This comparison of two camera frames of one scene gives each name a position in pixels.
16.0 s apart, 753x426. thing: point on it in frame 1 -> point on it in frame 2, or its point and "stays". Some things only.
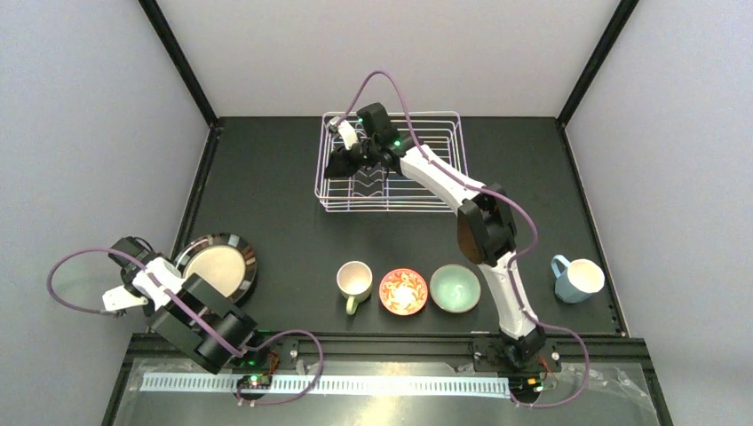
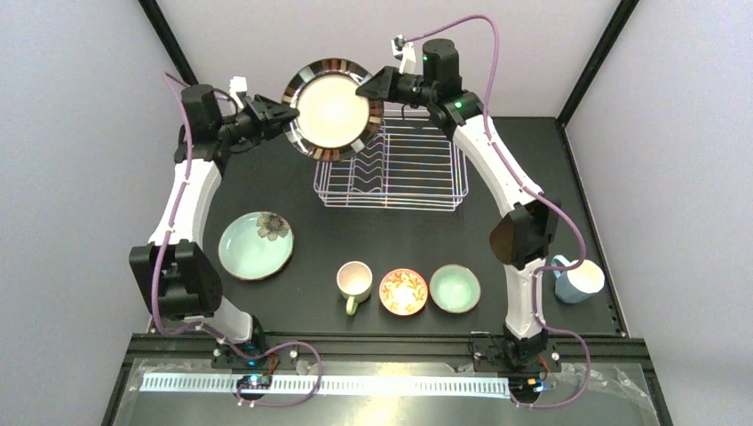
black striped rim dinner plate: (224, 262) -> (335, 122)
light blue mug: (579, 281) stays
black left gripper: (126, 256) -> (257, 117)
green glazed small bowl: (455, 288) stays
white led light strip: (226, 383) stays
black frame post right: (622, 16) stays
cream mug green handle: (355, 280) stays
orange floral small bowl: (403, 291) stays
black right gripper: (355, 156) -> (390, 82)
